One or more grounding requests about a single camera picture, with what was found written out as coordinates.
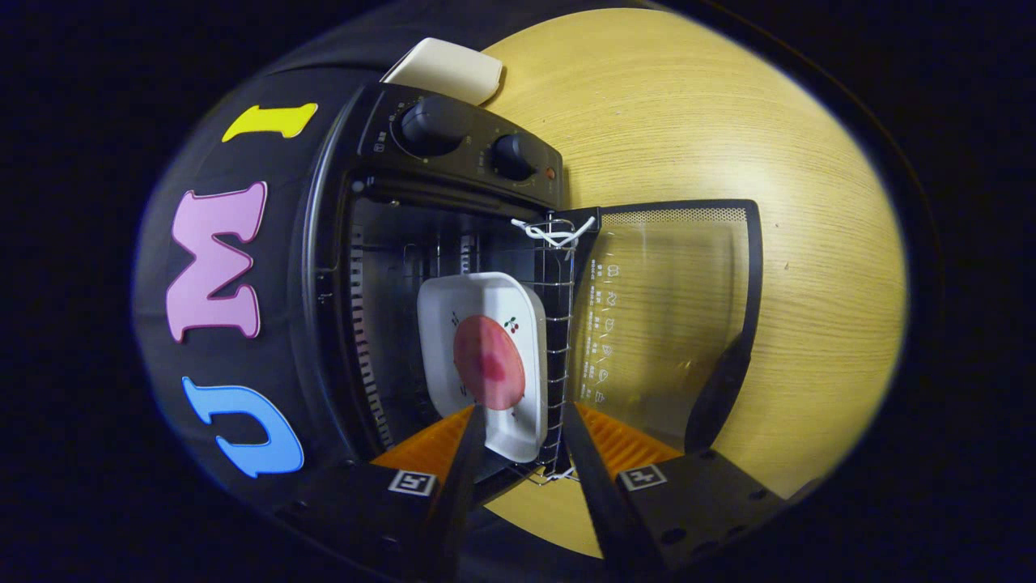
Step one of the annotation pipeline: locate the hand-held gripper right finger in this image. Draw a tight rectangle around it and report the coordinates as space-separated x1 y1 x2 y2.
561 401 818 577

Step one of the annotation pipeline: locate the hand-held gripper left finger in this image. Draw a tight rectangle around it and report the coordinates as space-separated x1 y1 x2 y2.
275 403 488 582

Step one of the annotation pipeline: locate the pink ham slice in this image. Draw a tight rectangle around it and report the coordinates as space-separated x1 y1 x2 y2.
452 315 527 411

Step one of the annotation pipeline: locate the white square plate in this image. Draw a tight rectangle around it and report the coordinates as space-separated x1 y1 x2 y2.
416 272 550 464

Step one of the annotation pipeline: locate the black toaster oven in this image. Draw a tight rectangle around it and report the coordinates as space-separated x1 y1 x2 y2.
301 81 766 487

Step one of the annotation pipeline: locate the white bread toaster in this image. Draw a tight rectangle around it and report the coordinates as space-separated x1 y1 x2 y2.
382 37 504 106

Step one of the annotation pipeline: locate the white string tie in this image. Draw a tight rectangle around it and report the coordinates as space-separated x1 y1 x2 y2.
511 214 597 249

